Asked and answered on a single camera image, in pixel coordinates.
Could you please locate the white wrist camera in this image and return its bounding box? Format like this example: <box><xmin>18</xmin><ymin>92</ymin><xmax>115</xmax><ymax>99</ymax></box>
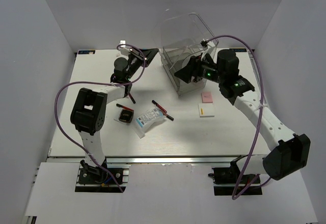
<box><xmin>119</xmin><ymin>40</ymin><xmax>130</xmax><ymax>56</ymax></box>
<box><xmin>200</xmin><ymin>40</ymin><xmax>214</xmax><ymax>51</ymax></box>

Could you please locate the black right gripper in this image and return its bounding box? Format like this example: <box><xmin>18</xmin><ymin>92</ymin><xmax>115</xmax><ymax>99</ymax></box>
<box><xmin>174</xmin><ymin>52</ymin><xmax>225</xmax><ymax>84</ymax></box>

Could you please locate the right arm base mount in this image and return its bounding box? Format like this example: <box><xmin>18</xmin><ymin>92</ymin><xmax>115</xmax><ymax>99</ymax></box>
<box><xmin>208</xmin><ymin>166</ymin><xmax>263</xmax><ymax>197</ymax></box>

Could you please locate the blue table label left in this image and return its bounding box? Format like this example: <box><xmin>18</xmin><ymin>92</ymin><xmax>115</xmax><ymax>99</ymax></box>
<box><xmin>77</xmin><ymin>50</ymin><xmax>95</xmax><ymax>55</ymax></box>

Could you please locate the pink makeup box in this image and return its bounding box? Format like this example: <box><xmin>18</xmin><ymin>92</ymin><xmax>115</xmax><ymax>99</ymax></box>
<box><xmin>201</xmin><ymin>92</ymin><xmax>213</xmax><ymax>103</ymax></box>

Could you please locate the black square compact case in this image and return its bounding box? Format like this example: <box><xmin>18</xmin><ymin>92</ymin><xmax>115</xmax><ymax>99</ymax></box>
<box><xmin>118</xmin><ymin>109</ymin><xmax>134</xmax><ymax>124</ymax></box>

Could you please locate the clear packet blue label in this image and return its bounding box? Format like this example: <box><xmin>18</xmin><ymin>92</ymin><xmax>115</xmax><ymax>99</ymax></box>
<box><xmin>131</xmin><ymin>107</ymin><xmax>166</xmax><ymax>138</ymax></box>

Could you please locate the aluminium table edge rail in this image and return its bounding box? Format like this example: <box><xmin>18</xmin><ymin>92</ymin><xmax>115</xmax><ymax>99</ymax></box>
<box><xmin>45</xmin><ymin>154</ymin><xmax>288</xmax><ymax>167</ymax></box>

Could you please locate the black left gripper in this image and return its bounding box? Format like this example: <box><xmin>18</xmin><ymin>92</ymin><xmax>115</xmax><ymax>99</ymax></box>
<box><xmin>125</xmin><ymin>47</ymin><xmax>159</xmax><ymax>80</ymax></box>

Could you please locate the short red lip pencil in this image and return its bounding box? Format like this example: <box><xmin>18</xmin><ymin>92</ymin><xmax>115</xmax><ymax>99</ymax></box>
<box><xmin>116</xmin><ymin>103</ymin><xmax>130</xmax><ymax>110</ymax></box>

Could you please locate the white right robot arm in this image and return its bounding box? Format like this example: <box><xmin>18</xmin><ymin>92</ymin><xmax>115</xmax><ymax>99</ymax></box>
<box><xmin>174</xmin><ymin>49</ymin><xmax>311</xmax><ymax>183</ymax></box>

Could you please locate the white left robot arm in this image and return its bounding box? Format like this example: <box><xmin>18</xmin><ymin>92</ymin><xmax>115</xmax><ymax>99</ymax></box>
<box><xmin>70</xmin><ymin>47</ymin><xmax>159</xmax><ymax>183</ymax></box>

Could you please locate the blue table label right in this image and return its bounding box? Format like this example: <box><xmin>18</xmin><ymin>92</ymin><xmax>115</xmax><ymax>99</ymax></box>
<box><xmin>229</xmin><ymin>48</ymin><xmax>248</xmax><ymax>52</ymax></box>

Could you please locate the white box yellow label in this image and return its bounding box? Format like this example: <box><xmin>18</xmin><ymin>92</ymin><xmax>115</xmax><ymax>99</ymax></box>
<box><xmin>198</xmin><ymin>103</ymin><xmax>215</xmax><ymax>118</ymax></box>

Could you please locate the clear acrylic makeup organizer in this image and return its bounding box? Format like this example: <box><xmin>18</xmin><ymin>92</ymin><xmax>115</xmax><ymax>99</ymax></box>
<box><xmin>152</xmin><ymin>10</ymin><xmax>214</xmax><ymax>97</ymax></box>

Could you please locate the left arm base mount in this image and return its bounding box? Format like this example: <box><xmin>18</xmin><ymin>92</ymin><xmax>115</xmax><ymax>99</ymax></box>
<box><xmin>75</xmin><ymin>160</ymin><xmax>129</xmax><ymax>193</ymax></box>

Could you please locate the red lip gloss tube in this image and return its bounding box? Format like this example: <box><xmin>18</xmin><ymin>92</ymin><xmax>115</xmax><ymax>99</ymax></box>
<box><xmin>162</xmin><ymin>112</ymin><xmax>174</xmax><ymax>121</ymax></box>

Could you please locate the red lip gloss black cap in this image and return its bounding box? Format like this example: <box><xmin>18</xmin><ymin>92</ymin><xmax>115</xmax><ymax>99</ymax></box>
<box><xmin>152</xmin><ymin>100</ymin><xmax>167</xmax><ymax>114</ymax></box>

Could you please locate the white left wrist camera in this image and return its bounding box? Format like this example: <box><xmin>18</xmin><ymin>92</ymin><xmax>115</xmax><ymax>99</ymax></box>
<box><xmin>119</xmin><ymin>40</ymin><xmax>130</xmax><ymax>56</ymax></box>

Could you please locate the dark red lipstick tube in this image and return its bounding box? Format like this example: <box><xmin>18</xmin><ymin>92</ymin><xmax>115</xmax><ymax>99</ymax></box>
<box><xmin>128</xmin><ymin>93</ymin><xmax>136</xmax><ymax>104</ymax></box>

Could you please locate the blue table label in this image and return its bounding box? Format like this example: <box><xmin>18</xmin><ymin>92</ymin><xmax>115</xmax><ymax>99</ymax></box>
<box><xmin>77</xmin><ymin>50</ymin><xmax>95</xmax><ymax>55</ymax></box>
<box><xmin>229</xmin><ymin>48</ymin><xmax>248</xmax><ymax>52</ymax></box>

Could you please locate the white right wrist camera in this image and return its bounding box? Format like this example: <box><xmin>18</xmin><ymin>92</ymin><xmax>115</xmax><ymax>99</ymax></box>
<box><xmin>200</xmin><ymin>40</ymin><xmax>214</xmax><ymax>51</ymax></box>

